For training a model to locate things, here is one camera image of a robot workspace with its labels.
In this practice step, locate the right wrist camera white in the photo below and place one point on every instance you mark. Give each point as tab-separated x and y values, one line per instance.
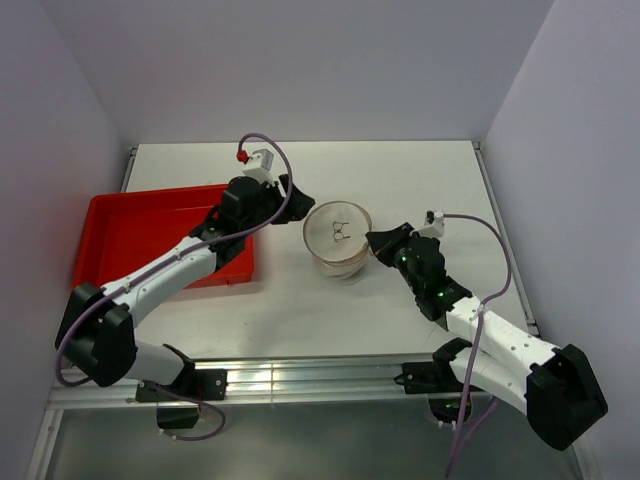
434	225

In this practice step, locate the red plastic tray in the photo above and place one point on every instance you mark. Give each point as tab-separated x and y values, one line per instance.
125	231

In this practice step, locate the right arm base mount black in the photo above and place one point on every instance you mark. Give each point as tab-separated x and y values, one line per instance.
438	383

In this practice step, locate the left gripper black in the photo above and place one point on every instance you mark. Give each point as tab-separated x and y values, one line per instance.
292	209

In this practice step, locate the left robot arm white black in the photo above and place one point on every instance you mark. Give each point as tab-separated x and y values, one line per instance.
97	332

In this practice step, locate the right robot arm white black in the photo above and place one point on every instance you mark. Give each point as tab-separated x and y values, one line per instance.
554	387

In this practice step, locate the aluminium frame rail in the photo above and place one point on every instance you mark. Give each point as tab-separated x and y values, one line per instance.
264	381

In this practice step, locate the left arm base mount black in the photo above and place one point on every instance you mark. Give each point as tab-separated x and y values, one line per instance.
210	385

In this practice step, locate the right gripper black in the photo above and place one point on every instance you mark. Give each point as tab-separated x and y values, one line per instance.
383	242

